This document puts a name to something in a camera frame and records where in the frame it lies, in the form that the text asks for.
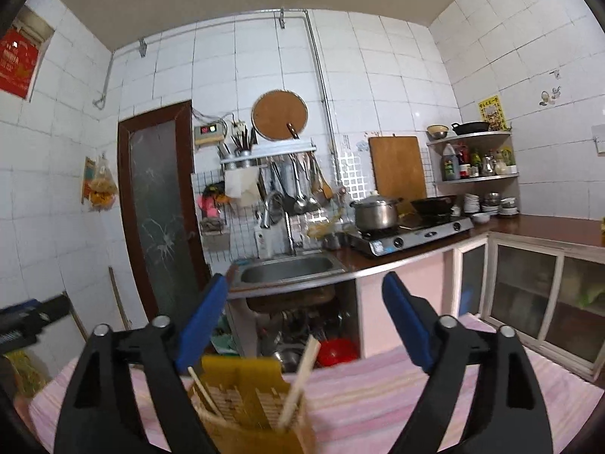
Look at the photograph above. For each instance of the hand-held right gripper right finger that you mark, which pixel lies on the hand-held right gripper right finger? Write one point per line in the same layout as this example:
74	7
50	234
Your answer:
406	321

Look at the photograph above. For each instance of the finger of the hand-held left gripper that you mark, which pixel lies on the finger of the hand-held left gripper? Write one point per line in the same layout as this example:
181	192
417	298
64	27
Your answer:
53	310
19	310

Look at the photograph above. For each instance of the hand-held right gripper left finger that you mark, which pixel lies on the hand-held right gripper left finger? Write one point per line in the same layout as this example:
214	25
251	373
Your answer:
203	321

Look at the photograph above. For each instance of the wooden chopstick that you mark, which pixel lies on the wooden chopstick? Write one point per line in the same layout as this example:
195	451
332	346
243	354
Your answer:
203	390
300	378

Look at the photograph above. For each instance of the yellow slotted utensil holder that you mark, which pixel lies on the yellow slotted utensil holder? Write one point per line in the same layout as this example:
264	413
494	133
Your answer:
246	402

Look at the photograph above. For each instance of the wooden stick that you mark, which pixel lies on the wooden stick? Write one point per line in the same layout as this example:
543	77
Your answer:
118	298
78	326

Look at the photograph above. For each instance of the yellow plastic bag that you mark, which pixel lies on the yellow plastic bag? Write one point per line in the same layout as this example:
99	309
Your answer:
26	373

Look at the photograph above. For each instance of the red plastic basin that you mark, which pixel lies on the red plastic basin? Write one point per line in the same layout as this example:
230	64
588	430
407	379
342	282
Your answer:
338	352

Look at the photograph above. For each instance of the steel gas stove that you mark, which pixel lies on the steel gas stove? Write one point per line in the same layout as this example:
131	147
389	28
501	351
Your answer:
416	237

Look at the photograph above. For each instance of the pink striped tablecloth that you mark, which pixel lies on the pink striped tablecloth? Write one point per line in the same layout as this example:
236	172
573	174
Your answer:
368	402

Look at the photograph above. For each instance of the pile of metal cookware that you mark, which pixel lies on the pile of metal cookware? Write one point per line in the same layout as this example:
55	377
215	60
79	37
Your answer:
293	331

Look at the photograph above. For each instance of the white soap bottle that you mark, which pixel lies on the white soap bottle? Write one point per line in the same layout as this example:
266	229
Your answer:
264	243

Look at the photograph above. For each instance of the steel sink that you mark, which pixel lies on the steel sink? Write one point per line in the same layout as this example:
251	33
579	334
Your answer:
288	269

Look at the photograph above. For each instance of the small metal cup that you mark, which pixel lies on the small metal cup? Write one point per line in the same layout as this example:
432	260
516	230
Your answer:
333	241

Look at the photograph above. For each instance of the steel cooking pot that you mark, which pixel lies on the steel cooking pot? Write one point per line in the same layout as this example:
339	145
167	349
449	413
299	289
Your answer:
376	215

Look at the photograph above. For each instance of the pink hanging gloves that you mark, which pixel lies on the pink hanging gloves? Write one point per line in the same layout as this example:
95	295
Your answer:
212	203

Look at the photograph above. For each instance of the kitchen counter cabinet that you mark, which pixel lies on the kitchen counter cabinet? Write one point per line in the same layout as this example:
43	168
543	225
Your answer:
520	283

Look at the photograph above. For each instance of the black wok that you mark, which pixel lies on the black wok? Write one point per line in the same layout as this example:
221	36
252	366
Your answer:
432	204

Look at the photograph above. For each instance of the clear glass bowl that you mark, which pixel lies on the clear glass bowl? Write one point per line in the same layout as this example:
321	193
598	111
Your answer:
328	227

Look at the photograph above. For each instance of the brown frosted glass door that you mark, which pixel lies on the brown frosted glass door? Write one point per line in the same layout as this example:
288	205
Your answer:
156	208

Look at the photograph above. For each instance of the metal kitchen faucet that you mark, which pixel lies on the metal kitchen faucet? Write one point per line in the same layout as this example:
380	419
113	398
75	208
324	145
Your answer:
288	227

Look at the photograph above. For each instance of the plastic bag of oranges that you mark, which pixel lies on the plastic bag of oranges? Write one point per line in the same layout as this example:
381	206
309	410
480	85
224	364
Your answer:
101	189

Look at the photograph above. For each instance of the white hanging cloth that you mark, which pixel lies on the white hanging cloth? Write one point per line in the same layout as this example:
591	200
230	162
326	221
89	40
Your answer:
241	187

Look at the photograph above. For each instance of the stack of white bowls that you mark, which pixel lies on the stack of white bowls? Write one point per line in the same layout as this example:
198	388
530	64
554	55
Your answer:
489	205

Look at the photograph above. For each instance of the black hanging ladle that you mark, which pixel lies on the black hanging ladle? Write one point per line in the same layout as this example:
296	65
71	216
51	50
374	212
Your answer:
286	201

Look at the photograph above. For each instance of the metal hanging ladle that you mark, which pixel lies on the metal hanging ladle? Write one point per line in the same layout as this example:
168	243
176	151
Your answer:
301	204

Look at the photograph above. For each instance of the wooden hanging spatula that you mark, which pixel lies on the wooden hanging spatula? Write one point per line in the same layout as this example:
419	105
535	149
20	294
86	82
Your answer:
324	189

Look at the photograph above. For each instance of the rectangular wooden cutting board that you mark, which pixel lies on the rectangular wooden cutting board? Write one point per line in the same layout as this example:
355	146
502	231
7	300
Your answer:
397	165

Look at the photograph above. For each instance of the large oil bottle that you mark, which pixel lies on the large oil bottle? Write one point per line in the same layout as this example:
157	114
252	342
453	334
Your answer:
450	165

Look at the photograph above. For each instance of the row of condiment bottles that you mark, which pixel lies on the row of condiment bottles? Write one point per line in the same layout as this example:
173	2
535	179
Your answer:
487	163

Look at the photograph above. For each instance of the beige control box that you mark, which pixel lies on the beige control box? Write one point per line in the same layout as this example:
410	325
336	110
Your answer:
208	133

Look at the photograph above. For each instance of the metal bowl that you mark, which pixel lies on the metal bowl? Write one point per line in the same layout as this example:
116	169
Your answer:
437	131

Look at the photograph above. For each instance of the white corner shelf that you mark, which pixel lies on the white corner shelf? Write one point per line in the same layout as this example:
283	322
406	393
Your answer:
472	138

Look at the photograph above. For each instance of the black frying pan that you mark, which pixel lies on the black frying pan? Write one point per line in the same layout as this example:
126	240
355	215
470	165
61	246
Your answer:
470	127

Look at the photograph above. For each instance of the round wooden board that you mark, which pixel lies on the round wooden board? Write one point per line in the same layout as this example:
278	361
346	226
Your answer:
276	113

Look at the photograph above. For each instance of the small wall calendar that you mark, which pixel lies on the small wall calendar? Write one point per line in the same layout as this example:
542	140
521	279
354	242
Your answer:
89	175

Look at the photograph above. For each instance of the metal wall rack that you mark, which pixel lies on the metal wall rack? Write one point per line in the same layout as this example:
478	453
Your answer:
279	151

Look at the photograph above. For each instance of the white wall socket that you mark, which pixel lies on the white wall socket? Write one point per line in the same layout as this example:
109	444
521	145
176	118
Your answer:
237	127

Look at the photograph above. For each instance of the yellow wall poster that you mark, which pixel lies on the yellow wall poster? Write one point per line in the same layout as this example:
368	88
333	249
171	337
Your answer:
494	113

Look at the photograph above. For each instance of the red wall poster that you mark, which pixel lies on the red wall poster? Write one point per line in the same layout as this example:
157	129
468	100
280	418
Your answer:
16	66

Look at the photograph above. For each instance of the grey wall pipe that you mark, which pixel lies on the grey wall pipe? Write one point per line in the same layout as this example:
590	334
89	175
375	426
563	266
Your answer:
321	80

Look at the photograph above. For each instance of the cartoon wall stickers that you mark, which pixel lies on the cartoon wall stickers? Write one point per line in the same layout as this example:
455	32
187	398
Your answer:
550	97

